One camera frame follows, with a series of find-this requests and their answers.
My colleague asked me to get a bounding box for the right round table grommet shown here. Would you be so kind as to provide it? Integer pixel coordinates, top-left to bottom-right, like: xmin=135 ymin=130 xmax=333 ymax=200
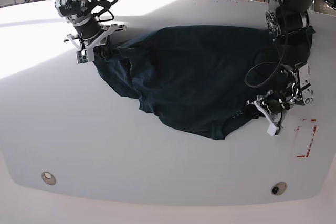
xmin=271 ymin=182 xmax=287 ymax=196

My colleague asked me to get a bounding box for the left round table grommet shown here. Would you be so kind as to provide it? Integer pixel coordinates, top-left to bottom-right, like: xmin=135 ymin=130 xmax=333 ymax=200
xmin=41 ymin=172 xmax=56 ymax=186

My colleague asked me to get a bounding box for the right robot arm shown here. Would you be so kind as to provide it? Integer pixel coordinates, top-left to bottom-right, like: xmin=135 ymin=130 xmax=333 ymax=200
xmin=55 ymin=0 xmax=126 ymax=64

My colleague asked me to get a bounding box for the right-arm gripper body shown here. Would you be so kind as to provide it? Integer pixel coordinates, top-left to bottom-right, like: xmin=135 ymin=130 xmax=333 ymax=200
xmin=64 ymin=23 xmax=127 ymax=62

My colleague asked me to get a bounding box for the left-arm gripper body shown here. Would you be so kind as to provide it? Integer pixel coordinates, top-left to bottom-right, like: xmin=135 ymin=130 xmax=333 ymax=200
xmin=246 ymin=90 xmax=293 ymax=136

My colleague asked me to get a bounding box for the red tape rectangle marking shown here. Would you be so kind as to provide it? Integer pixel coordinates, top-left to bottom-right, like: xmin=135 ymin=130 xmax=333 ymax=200
xmin=293 ymin=119 xmax=317 ymax=158

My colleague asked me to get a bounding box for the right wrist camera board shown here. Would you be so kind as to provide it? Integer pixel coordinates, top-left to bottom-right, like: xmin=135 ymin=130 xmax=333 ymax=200
xmin=76 ymin=50 xmax=89 ymax=64

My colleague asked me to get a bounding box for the dark blue T-shirt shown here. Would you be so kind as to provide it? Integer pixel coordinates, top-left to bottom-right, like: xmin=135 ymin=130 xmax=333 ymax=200
xmin=93 ymin=25 xmax=316 ymax=141

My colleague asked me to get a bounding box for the round table grommet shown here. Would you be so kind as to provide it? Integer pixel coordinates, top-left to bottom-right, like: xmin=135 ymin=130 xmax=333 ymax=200
xmin=271 ymin=182 xmax=287 ymax=196
xmin=41 ymin=172 xmax=56 ymax=186

